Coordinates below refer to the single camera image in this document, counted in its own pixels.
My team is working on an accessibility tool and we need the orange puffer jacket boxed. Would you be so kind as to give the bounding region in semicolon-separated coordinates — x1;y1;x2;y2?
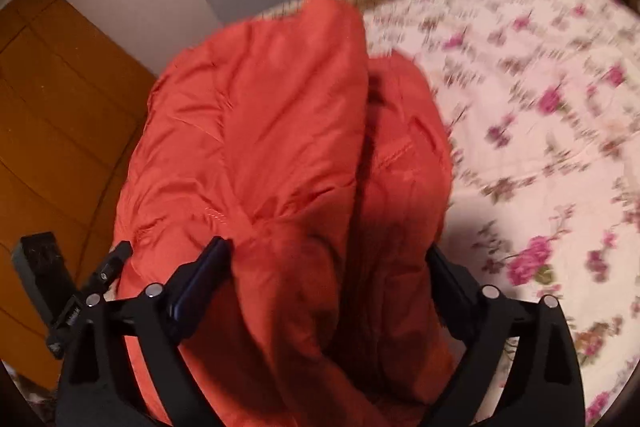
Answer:
114;0;454;426

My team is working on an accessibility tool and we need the floral bed quilt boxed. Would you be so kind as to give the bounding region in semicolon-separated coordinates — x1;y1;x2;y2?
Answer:
259;0;640;426

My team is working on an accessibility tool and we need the orange wooden wardrobe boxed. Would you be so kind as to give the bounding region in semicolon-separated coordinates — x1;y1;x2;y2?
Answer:
0;0;154;389

